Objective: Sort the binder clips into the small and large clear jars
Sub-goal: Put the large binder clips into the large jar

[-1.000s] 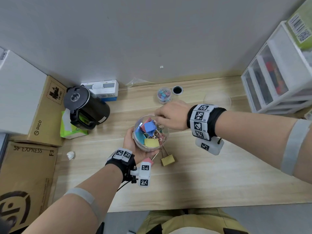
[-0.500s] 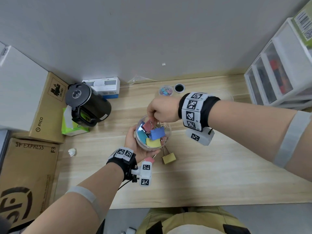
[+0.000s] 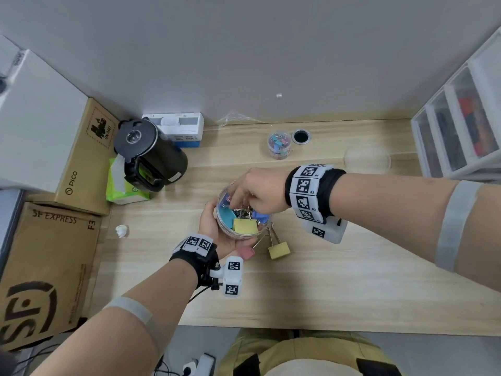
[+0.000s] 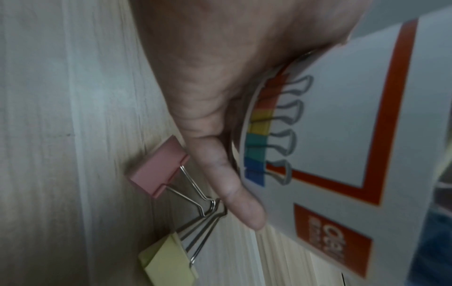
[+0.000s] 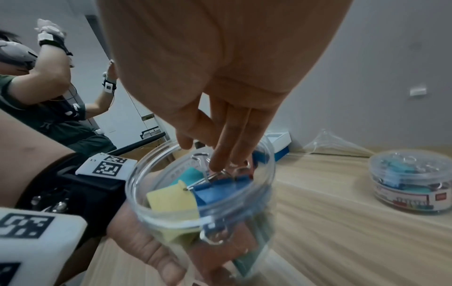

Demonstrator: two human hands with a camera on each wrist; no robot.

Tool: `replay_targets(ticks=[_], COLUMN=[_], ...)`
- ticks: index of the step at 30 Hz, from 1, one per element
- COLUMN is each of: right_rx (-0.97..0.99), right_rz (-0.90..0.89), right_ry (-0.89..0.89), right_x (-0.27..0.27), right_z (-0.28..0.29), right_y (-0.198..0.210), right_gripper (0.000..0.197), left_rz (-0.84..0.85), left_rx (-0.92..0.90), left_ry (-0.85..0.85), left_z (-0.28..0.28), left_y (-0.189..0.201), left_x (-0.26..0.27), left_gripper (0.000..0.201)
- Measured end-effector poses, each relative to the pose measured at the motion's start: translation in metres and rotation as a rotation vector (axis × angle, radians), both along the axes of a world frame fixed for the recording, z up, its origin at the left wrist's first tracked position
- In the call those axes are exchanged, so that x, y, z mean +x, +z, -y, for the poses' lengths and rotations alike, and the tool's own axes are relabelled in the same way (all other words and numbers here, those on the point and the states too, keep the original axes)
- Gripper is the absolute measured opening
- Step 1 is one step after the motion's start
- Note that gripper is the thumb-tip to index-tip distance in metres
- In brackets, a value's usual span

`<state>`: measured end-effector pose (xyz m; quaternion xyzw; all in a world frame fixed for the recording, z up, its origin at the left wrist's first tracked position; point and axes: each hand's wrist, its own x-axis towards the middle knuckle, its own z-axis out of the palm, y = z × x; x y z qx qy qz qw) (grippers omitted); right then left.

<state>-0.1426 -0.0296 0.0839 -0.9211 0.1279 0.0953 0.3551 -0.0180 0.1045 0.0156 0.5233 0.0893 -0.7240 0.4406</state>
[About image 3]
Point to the person's right hand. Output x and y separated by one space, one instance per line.
266 189

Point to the person's left hand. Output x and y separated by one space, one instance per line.
207 227

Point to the large clear plastic jar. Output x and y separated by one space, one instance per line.
219 227

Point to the pile of colourful binder clips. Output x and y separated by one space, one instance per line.
245 225

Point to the small clear plastic jar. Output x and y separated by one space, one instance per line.
279 152

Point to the large pink binder clip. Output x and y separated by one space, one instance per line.
246 252

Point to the cluster of small colourful clips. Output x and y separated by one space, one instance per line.
279 141

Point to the large yellow binder clip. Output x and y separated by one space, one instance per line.
279 250

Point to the clear large jar lid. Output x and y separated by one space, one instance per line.
367 158

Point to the person's left forearm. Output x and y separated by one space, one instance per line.
156 301

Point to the person's right forearm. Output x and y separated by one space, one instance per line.
391 215

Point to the person's olive trousers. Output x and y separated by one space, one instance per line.
313 348

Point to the black right wristband with markers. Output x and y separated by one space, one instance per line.
328 187

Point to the clear plastic wrapper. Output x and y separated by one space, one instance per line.
235 119

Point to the black electric kettle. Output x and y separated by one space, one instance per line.
168 160

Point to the crumpled white paper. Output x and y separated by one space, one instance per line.
121 231

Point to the white and blue box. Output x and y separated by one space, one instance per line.
191 131

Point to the green tissue pack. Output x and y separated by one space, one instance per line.
115 191

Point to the small brown cardboard box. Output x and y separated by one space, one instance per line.
82 172

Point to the white power strip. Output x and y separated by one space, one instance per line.
205 364

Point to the large brown cardboard box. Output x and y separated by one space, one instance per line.
51 262

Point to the white plastic drawer unit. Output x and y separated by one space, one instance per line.
446 174

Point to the white cabinet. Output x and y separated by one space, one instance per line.
39 125

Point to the grey monitor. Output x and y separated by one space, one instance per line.
8 223

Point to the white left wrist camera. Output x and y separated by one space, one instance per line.
233 278

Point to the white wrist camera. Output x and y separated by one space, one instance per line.
328 232
233 278

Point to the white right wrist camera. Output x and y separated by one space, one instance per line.
328 232

